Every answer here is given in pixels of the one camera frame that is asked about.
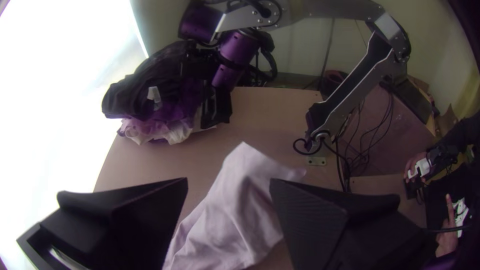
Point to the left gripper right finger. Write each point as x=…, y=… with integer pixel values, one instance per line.
x=330, y=232

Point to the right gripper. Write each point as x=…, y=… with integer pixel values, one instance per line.
x=216, y=108

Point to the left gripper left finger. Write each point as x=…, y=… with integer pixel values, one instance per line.
x=123, y=225

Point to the white t-shirt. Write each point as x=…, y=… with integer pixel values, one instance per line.
x=232, y=210

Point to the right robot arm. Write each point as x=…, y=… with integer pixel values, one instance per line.
x=356, y=86

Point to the heap of clothes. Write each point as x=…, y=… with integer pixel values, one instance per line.
x=150, y=90

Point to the person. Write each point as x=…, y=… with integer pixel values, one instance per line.
x=448, y=232

